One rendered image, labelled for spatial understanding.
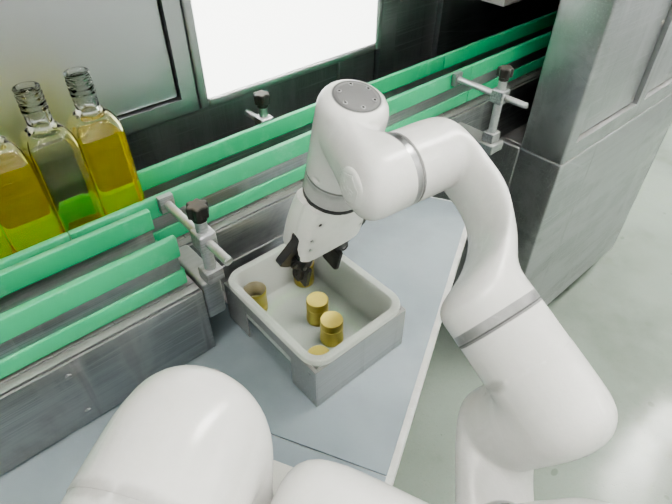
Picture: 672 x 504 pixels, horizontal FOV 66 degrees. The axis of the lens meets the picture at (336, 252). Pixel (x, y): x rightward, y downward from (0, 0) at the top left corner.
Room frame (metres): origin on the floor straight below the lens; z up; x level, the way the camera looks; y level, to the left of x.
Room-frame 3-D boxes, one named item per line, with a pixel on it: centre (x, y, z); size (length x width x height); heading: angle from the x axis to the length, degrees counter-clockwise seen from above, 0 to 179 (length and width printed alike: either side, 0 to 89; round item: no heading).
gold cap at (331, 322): (0.50, 0.01, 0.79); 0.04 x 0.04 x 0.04
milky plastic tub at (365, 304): (0.53, 0.03, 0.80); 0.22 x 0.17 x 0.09; 41
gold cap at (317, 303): (0.54, 0.03, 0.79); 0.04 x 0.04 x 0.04
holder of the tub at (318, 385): (0.55, 0.05, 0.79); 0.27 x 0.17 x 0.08; 41
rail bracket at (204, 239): (0.53, 0.19, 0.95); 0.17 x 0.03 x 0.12; 41
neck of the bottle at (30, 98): (0.56, 0.35, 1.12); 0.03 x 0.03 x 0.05
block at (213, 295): (0.54, 0.20, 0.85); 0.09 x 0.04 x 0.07; 41
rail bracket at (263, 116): (0.84, 0.14, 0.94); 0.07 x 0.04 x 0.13; 41
